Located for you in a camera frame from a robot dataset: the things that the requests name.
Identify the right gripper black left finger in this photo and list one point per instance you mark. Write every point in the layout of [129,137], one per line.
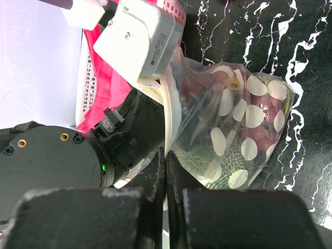
[128,217]

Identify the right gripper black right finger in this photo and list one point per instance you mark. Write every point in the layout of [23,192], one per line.
[203,218]

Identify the clear zip top bag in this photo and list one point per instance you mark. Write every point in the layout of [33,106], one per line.
[198,106]

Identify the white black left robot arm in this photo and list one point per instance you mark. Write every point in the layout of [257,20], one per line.
[37,156]

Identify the green fake vegetable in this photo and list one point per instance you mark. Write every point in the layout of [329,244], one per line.
[231,171]

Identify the purple fake grapes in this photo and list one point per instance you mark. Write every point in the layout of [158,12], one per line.
[260,106]

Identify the pink cloth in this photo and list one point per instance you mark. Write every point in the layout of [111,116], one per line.
[111,88]

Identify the white perforated plastic basket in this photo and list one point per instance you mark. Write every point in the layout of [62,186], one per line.
[87,82]

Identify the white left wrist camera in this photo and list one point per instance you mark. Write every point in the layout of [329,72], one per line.
[139,37]

